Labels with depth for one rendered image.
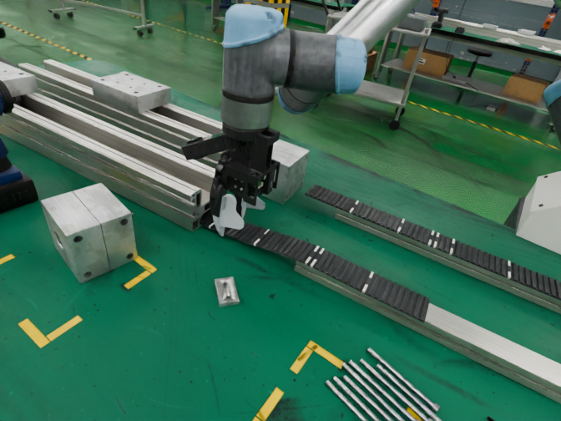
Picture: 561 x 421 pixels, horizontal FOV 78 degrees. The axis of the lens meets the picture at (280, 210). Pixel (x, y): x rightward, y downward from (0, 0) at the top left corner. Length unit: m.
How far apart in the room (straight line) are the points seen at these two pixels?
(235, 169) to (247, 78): 0.14
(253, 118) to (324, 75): 0.11
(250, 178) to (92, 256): 0.26
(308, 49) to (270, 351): 0.40
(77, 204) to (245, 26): 0.35
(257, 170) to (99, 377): 0.34
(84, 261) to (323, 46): 0.45
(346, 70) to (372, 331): 0.38
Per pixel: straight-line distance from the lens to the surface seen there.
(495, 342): 0.61
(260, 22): 0.47
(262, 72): 0.48
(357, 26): 0.67
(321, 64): 0.49
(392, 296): 0.57
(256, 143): 0.52
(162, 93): 0.97
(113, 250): 0.59
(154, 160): 0.76
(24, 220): 0.75
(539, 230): 0.93
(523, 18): 8.05
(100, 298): 0.58
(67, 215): 0.58
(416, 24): 3.51
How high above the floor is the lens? 1.21
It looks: 36 degrees down
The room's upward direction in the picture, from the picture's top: 10 degrees clockwise
